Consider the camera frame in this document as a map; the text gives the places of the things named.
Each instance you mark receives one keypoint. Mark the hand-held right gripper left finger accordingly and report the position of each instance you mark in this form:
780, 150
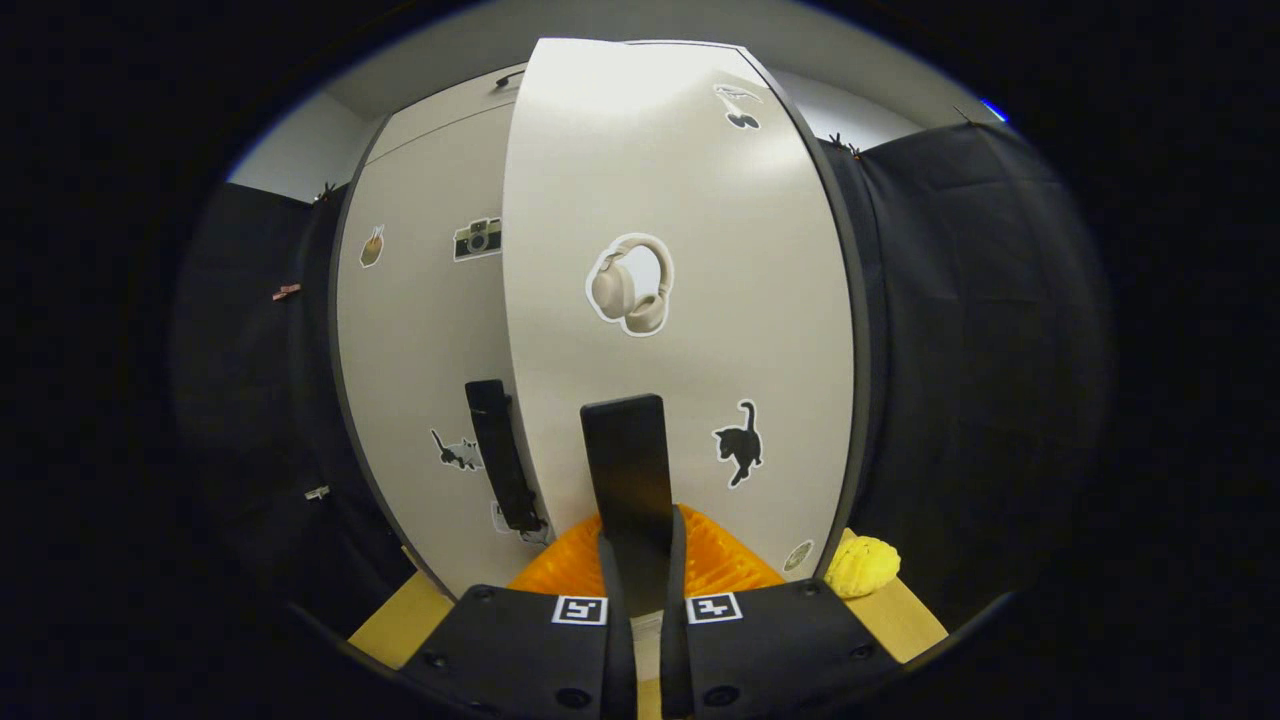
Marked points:
618, 650

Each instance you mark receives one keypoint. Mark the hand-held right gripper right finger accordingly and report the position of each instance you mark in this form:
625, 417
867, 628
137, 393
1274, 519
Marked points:
675, 660

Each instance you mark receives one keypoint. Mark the grey double-door shoe cabinet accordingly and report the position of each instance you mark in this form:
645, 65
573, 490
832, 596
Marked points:
861, 350

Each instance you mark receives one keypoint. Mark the cabinet door with camera sticker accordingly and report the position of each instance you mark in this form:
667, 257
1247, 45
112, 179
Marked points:
420, 330

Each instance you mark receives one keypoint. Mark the cabinet door with headphone sticker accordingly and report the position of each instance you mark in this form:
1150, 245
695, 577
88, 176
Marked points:
650, 180

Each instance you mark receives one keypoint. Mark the beige cabinet drawer front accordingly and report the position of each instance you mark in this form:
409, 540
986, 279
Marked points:
450, 115

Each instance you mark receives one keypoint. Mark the yellow bumpy round toy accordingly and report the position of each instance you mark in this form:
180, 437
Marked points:
860, 568

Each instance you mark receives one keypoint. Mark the black backdrop cloth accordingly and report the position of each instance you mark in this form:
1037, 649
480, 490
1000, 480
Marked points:
980, 350

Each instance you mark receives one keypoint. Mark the red backdrop clip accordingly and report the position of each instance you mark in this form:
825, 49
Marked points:
286, 292

